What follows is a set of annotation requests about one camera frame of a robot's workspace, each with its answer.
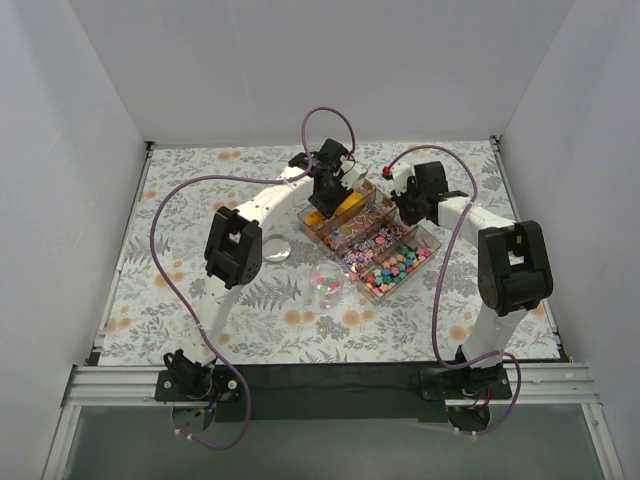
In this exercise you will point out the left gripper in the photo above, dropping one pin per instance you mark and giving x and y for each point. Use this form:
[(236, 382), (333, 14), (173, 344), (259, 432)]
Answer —
[(327, 198)]

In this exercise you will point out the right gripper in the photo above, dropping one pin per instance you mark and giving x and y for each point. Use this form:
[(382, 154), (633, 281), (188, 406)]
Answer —
[(409, 208)]

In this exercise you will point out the yellow plastic scoop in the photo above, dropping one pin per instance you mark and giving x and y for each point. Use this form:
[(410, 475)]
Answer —
[(316, 218)]

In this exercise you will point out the clear compartment candy box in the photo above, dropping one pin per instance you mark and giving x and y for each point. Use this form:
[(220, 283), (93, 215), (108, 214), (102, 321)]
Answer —
[(372, 247)]

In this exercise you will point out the silver round jar lid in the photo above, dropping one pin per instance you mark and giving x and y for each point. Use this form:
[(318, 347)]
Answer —
[(276, 248)]

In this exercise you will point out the clear plastic jar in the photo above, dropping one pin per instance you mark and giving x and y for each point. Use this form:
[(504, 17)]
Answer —
[(326, 280)]

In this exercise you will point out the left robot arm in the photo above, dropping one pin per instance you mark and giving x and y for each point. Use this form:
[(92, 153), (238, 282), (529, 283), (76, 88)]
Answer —
[(233, 250)]

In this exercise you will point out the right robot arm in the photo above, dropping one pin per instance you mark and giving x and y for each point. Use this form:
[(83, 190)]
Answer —
[(513, 271)]

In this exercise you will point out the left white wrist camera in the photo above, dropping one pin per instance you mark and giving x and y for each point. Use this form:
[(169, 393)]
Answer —
[(353, 172)]

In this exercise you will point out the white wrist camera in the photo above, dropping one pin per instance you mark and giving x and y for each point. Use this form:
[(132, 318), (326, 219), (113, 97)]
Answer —
[(353, 172), (399, 173)]

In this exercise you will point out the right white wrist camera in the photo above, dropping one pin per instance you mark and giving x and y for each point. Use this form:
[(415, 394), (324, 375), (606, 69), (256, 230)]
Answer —
[(399, 173)]

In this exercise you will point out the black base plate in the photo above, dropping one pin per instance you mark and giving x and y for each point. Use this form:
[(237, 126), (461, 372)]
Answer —
[(345, 391)]

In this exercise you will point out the aluminium frame rail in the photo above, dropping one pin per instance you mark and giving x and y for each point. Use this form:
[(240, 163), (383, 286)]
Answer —
[(534, 383)]

